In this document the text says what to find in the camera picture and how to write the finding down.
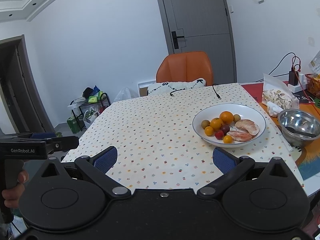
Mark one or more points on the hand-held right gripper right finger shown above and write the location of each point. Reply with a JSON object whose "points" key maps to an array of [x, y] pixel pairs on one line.
{"points": [[223, 160]]}

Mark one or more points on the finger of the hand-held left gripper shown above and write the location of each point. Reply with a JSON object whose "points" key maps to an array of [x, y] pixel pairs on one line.
{"points": [[42, 135], [66, 143]]}

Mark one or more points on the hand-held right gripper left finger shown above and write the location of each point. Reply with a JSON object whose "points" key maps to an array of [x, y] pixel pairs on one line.
{"points": [[106, 158]]}

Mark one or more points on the small orange kumquat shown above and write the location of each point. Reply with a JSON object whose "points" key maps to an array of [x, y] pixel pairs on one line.
{"points": [[209, 131], [227, 139]]}

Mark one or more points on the small red fruit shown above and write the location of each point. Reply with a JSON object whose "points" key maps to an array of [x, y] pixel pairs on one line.
{"points": [[219, 135]]}

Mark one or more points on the peeled pomelo segment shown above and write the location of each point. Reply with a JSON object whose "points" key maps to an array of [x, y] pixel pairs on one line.
{"points": [[250, 127], [240, 136]]}

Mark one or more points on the small dark purple fruit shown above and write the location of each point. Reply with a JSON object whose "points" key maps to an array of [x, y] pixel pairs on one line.
{"points": [[226, 129]]}

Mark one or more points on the medium orange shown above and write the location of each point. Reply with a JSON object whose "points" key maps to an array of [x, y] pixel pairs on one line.
{"points": [[216, 124]]}

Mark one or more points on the small brown round fruit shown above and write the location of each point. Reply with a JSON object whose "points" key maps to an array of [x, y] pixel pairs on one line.
{"points": [[237, 118], [205, 123]]}

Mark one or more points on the large orange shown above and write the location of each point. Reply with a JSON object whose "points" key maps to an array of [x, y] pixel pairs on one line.
{"points": [[226, 117]]}

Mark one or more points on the white plate with blue rim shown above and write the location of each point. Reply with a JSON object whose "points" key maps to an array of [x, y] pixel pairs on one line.
{"points": [[250, 112]]}

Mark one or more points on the person's left hand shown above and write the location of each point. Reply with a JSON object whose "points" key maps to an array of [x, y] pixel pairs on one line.
{"points": [[11, 197]]}

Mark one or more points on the green camouflage item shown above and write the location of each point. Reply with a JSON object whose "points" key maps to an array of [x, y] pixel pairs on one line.
{"points": [[58, 134]]}

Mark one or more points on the white bag with green items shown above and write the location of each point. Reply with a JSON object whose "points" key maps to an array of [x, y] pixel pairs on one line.
{"points": [[90, 116]]}

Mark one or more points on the white cloth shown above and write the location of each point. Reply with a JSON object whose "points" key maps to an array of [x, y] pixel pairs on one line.
{"points": [[75, 102]]}

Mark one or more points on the green box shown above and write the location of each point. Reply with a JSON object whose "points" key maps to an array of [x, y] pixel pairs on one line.
{"points": [[93, 99]]}

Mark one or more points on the black bag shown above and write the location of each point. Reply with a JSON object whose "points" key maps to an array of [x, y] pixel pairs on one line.
{"points": [[88, 92]]}

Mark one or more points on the dotted white tablecloth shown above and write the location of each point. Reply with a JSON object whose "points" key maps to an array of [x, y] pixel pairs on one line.
{"points": [[150, 120]]}

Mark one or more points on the blue bag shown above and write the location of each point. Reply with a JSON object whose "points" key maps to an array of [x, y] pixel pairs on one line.
{"points": [[96, 89]]}

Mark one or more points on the black metal rack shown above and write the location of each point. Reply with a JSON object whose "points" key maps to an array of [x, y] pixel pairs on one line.
{"points": [[106, 93]]}

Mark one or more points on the clear plastic bag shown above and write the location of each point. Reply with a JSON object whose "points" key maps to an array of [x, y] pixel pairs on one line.
{"points": [[123, 94]]}

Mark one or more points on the red mat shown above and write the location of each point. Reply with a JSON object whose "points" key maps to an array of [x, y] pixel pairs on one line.
{"points": [[252, 90]]}

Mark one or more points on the white framed board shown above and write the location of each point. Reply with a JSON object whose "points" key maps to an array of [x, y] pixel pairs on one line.
{"points": [[145, 88]]}

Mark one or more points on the patterned tissue pack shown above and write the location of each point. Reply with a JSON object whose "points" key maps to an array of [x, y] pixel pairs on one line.
{"points": [[275, 97]]}

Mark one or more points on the black spoon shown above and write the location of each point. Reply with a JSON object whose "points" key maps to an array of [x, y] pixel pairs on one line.
{"points": [[300, 131]]}

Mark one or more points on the steel bowl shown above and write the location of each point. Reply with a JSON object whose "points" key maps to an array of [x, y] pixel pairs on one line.
{"points": [[297, 120]]}

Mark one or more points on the white pillow with black stitching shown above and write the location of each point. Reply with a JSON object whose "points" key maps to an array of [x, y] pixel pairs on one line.
{"points": [[160, 87]]}

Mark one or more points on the orange chair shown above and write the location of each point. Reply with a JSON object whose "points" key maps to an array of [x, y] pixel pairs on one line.
{"points": [[185, 67]]}

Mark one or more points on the white power strip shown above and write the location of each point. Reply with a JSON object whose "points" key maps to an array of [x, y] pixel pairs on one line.
{"points": [[298, 87]]}

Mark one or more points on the black charger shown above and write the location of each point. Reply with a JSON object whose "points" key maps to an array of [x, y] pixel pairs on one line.
{"points": [[293, 77]]}

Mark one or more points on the red plastic basket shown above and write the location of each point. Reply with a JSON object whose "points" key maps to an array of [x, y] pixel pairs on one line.
{"points": [[313, 85]]}

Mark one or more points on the grey door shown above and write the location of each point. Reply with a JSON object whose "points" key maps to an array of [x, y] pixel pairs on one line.
{"points": [[200, 17]]}

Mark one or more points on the dark brown door frame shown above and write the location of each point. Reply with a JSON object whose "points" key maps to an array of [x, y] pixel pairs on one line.
{"points": [[25, 62]]}

